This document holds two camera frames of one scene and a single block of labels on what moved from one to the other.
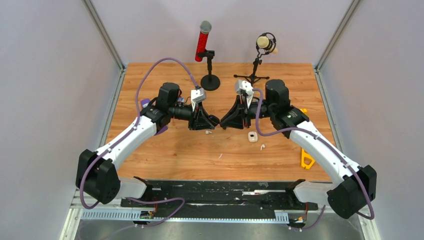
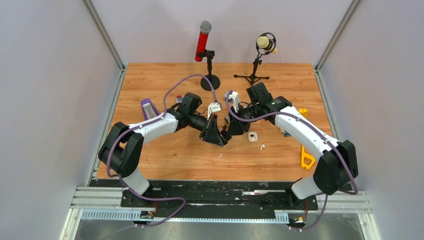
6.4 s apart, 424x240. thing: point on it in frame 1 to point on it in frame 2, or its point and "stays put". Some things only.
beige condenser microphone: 263,42 stays put
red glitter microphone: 205,27 stays put
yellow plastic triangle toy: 304,154 stays put
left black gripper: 200,120 to 212,135
